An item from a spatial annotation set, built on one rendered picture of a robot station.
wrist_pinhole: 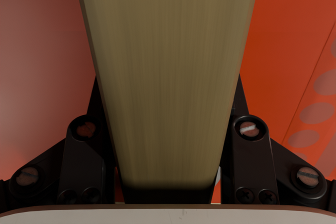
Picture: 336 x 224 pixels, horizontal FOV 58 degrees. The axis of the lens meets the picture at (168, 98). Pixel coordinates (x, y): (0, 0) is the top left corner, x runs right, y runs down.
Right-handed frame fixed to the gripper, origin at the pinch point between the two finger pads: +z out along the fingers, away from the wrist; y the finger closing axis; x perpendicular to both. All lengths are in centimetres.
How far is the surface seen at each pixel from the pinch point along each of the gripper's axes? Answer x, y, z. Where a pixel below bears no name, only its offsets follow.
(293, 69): -3.2, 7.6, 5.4
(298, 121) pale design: -8.0, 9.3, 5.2
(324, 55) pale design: -2.1, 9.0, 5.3
